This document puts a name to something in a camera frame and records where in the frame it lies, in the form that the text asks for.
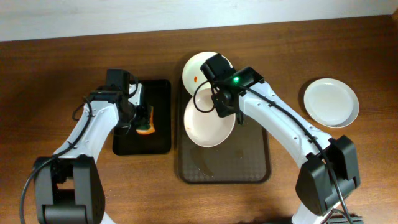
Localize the green and yellow sponge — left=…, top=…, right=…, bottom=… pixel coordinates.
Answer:
left=136, top=106, right=155, bottom=135

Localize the white plate with red stain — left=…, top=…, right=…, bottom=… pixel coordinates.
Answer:
left=183, top=88, right=236, bottom=147

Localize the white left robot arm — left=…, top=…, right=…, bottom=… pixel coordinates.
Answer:
left=29, top=85, right=150, bottom=223

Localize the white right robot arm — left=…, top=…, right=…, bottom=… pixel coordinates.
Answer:
left=202, top=67, right=361, bottom=223

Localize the small black tray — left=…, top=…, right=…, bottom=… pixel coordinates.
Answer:
left=113, top=80, right=172, bottom=156

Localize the brown checkered serving tray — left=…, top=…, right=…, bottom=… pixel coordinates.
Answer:
left=175, top=81, right=272, bottom=184

